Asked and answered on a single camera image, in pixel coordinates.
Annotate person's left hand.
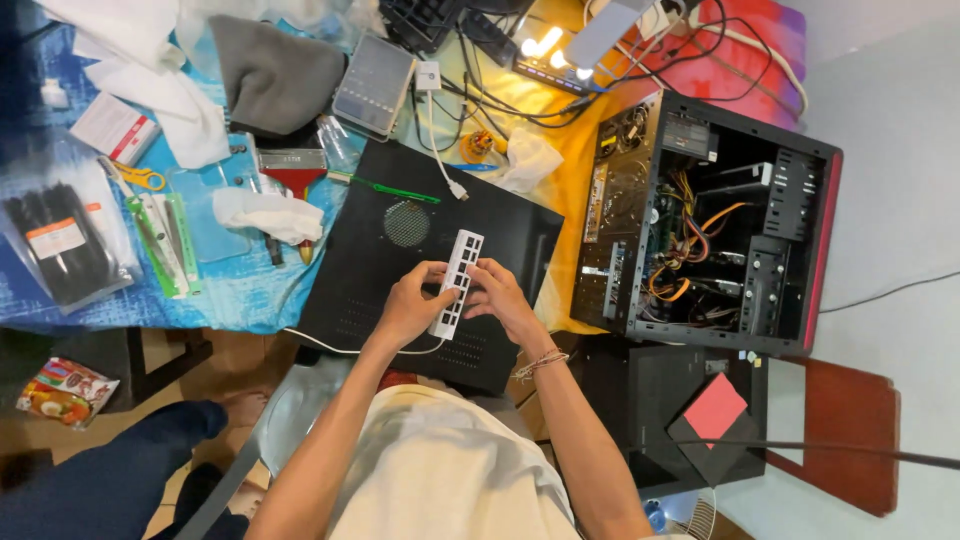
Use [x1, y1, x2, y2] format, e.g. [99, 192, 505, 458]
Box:
[378, 260, 458, 347]

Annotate person's right hand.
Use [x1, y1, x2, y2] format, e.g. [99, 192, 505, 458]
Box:
[462, 258, 543, 345]

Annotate white usb hub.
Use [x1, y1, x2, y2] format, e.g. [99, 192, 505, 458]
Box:
[427, 228, 486, 342]

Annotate black computer side panel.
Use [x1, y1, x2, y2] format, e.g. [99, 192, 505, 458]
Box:
[294, 138, 565, 397]

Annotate green zip tie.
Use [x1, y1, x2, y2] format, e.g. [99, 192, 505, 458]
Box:
[327, 171, 442, 205]

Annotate white crumpled plastic bag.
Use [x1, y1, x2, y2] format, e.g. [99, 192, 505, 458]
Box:
[487, 127, 565, 195]

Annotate yellow table cloth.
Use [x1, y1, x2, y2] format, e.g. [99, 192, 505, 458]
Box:
[397, 0, 661, 336]

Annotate white crumpled tissue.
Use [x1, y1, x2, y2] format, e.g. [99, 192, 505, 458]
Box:
[212, 186, 326, 246]

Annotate person's white shirt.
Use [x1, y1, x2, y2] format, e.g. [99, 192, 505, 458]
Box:
[327, 384, 695, 540]

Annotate blue patterned table cloth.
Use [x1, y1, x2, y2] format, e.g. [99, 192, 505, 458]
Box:
[0, 15, 369, 336]

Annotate open black computer case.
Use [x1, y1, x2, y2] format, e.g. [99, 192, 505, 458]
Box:
[570, 89, 844, 358]

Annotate black box with pink square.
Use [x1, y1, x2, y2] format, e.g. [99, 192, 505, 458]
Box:
[581, 334, 771, 501]

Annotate clear plastic parts organizer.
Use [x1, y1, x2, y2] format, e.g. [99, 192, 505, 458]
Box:
[331, 33, 418, 138]

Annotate lit usb hub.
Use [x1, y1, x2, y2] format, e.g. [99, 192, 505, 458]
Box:
[512, 57, 597, 97]

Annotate green tool packet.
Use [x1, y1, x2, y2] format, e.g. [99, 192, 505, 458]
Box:
[123, 192, 204, 300]

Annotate grey folded cloth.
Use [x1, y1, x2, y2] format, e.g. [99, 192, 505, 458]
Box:
[207, 14, 350, 140]

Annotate white fan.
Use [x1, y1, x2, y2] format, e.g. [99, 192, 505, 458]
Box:
[645, 487, 719, 540]

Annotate white and red box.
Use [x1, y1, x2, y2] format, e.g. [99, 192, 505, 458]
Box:
[69, 91, 162, 168]

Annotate person's dark blue trousers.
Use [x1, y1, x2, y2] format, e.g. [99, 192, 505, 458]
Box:
[0, 399, 250, 540]

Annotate colourful snack packet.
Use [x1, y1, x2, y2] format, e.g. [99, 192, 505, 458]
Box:
[15, 357, 121, 431]

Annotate white cloth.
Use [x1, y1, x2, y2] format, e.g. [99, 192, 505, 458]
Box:
[33, 0, 232, 171]

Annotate brown wooden chair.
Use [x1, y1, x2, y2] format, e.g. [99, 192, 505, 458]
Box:
[763, 355, 903, 519]

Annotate string bracelet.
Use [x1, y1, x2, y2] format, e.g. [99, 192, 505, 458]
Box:
[512, 348, 571, 382]

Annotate white usb cable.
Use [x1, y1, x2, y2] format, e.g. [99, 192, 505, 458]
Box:
[424, 91, 471, 202]

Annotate red handled metal scraper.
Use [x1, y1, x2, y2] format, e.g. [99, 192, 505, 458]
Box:
[257, 147, 330, 266]

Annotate yellow handled scissors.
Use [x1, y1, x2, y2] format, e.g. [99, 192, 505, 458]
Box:
[99, 156, 167, 193]

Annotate bag of black cable ties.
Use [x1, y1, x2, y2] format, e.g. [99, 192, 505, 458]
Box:
[0, 163, 144, 316]

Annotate black cable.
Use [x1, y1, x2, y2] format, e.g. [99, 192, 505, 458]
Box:
[675, 438, 960, 472]

